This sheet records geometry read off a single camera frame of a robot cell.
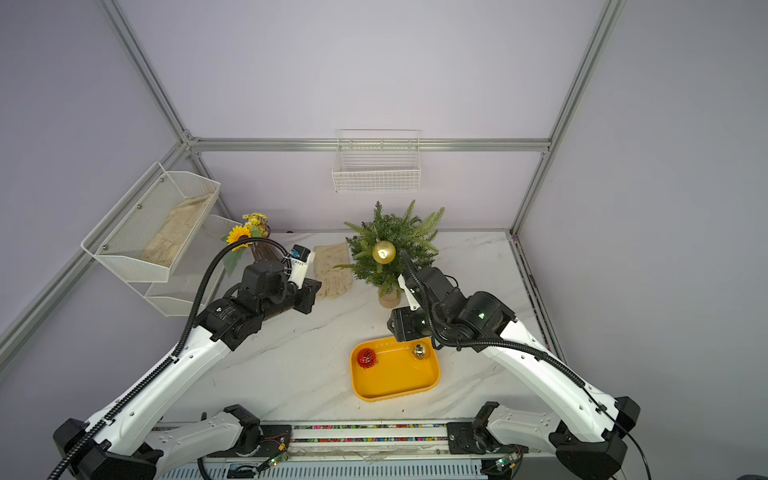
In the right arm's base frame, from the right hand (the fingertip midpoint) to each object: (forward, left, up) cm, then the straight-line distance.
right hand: (402, 327), depth 68 cm
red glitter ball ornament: (0, +10, -19) cm, 21 cm away
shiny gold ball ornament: (+3, -5, -20) cm, 21 cm away
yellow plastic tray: (-1, +5, -23) cm, 24 cm away
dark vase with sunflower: (+34, +43, +2) cm, 54 cm away
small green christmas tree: (+22, -3, +7) cm, 23 cm away
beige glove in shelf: (+32, +61, +7) cm, 69 cm away
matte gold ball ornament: (+14, +4, +10) cm, 18 cm away
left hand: (+11, +22, 0) cm, 24 cm away
